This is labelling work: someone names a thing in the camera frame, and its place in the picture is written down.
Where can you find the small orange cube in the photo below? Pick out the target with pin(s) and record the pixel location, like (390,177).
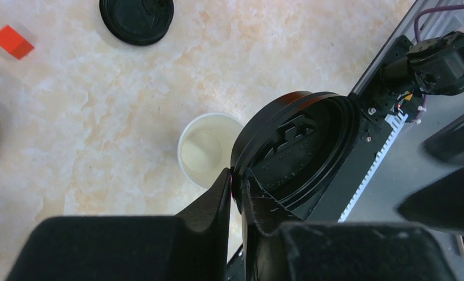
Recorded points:
(13,43)

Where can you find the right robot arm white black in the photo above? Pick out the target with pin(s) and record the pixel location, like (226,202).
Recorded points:
(435,65)

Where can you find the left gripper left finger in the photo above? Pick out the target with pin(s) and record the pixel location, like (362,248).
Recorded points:
(191,245)

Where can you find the white toothed cable rail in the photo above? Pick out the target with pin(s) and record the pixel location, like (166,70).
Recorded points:
(396,122)

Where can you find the black cup lid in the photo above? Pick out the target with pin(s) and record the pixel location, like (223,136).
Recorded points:
(297,147)
(137,22)

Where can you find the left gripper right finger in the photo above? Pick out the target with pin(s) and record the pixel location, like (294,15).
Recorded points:
(278,245)

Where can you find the white paper cup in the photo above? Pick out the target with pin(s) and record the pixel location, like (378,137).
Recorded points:
(205,146)

